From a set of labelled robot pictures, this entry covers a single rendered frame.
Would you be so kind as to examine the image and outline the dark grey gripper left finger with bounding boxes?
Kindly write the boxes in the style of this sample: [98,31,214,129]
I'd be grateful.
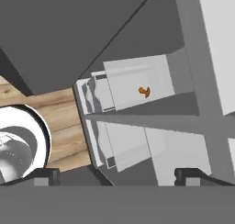
[6,167,61,187]

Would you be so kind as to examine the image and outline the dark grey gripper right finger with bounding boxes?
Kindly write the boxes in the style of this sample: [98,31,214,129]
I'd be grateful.
[173,167,235,187]

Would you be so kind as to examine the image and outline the white freezer shelf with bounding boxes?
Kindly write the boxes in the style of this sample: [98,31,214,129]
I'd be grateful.
[105,121,213,187]

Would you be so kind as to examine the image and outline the white freezer drawer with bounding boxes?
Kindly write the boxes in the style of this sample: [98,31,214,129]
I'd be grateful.
[85,119,118,170]

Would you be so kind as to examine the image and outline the grey fridge housing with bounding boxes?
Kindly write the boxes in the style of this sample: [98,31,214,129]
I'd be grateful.
[72,0,229,187]

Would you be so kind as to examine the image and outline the brown chicken drumstick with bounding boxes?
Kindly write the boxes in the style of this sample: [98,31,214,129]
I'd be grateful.
[138,86,152,99]

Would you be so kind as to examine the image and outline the white fridge drawer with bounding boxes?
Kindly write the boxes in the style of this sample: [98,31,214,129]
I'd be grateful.
[74,70,117,115]

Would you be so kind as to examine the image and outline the white fridge shelf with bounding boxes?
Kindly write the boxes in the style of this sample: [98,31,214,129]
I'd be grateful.
[103,53,176,112]

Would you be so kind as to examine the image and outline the grey freezer door white lining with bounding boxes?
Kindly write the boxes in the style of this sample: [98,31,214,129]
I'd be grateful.
[173,0,235,186]

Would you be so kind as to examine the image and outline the grey fridge door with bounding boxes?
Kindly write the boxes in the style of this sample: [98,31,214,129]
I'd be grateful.
[0,0,158,97]

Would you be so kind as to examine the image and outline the white round thing black rim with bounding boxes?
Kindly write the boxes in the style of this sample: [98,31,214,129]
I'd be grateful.
[0,104,53,185]

